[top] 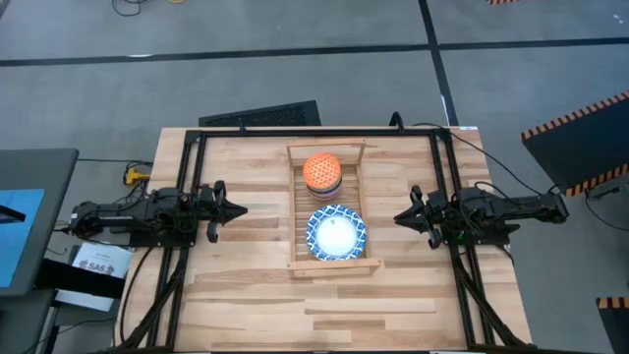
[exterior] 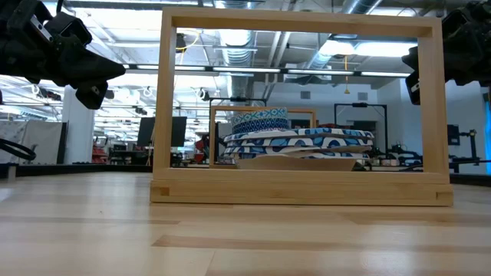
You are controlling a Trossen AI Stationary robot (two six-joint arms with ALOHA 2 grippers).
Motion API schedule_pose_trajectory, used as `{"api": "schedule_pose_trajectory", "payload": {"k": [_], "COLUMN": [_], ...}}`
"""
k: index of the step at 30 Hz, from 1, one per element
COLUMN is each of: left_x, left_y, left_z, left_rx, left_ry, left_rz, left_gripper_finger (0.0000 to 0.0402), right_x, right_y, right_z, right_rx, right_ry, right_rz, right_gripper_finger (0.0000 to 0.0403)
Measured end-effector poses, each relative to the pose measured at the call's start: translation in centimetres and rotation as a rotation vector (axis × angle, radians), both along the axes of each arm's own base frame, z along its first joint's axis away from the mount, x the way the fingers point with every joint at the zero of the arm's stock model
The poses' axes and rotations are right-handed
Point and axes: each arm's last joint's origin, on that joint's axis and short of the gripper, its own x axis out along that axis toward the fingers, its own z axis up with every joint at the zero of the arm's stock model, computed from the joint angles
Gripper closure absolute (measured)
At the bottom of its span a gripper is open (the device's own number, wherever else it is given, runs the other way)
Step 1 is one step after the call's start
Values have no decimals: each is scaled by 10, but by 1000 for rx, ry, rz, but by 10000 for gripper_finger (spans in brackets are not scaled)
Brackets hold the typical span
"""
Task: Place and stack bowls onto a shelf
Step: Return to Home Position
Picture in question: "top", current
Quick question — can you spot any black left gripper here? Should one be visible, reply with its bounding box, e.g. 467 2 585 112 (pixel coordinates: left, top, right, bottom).
196 181 249 245

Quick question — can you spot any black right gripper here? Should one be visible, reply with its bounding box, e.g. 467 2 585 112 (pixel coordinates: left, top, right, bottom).
393 185 451 249

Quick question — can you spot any wide blue white patterned bowl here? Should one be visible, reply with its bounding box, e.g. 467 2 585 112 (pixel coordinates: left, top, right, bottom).
305 204 369 263

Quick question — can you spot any dark blue patterned bowl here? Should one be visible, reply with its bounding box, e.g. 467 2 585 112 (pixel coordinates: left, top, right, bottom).
307 186 343 199

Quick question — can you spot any orange patterned bowl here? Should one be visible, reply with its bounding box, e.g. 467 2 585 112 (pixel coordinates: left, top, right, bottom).
302 151 343 192

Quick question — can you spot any light wooden open shelf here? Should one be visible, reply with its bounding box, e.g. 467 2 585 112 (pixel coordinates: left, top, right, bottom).
286 139 384 279

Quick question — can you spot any black perforated floor panel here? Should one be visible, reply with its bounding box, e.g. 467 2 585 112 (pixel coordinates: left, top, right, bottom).
198 99 323 128

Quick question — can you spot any yellow power connector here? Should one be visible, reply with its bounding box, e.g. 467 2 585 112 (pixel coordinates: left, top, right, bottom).
124 166 151 186

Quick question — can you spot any white printed label paper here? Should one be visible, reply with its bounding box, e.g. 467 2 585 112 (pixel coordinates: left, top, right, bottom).
72 241 135 279

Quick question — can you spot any white paper sheet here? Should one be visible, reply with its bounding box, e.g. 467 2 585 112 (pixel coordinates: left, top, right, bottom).
53 288 117 314

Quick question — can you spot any grey desk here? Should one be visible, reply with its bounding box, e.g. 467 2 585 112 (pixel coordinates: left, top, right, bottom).
0 147 80 299

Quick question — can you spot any blue sheet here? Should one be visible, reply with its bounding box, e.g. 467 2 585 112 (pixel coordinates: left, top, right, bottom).
0 188 46 289

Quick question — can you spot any black metal rig frame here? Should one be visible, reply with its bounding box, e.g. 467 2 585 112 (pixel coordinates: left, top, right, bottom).
115 125 540 354

